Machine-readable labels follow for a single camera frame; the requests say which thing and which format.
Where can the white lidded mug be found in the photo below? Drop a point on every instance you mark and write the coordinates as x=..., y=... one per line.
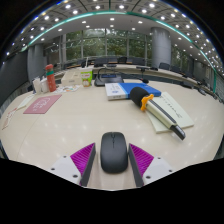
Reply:
x=44, y=86

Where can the green printed paper cup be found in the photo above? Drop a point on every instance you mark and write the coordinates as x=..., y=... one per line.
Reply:
x=86, y=78

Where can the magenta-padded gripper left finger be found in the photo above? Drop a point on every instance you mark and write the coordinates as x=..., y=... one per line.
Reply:
x=66, y=168

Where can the pink mouse pad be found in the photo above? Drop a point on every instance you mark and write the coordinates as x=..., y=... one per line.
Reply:
x=42, y=104

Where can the stack of white paper cups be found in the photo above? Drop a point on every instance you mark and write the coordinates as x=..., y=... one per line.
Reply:
x=36, y=86

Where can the white booklet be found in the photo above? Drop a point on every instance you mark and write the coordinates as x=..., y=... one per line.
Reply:
x=180, y=113

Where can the red and white leaflet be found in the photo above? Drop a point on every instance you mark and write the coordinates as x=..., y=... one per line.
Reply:
x=8, y=119

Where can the blue and white book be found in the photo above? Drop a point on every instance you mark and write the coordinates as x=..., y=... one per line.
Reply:
x=121, y=90

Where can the ceiling lights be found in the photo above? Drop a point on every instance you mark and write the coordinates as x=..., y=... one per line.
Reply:
x=112, y=19

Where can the red drink bottle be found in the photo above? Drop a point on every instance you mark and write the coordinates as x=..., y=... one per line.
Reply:
x=51, y=80

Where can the cream desk organizer box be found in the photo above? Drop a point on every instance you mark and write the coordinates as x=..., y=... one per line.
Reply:
x=70, y=78

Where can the black computer mouse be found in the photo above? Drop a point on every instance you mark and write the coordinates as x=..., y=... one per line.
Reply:
x=113, y=153

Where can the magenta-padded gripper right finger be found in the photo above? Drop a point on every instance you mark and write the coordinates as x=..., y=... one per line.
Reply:
x=158, y=168

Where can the black conference microphone unit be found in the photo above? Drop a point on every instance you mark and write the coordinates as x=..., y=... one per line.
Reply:
x=108, y=80

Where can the dark office chairs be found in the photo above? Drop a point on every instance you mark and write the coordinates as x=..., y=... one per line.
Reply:
x=165, y=66

